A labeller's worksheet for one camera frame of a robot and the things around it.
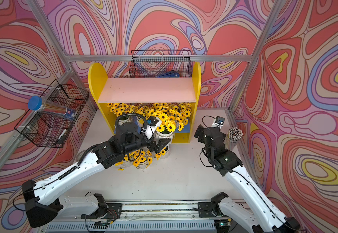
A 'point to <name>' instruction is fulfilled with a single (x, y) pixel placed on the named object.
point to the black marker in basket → (59, 139)
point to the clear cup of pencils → (233, 135)
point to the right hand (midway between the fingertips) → (207, 132)
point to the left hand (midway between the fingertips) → (166, 133)
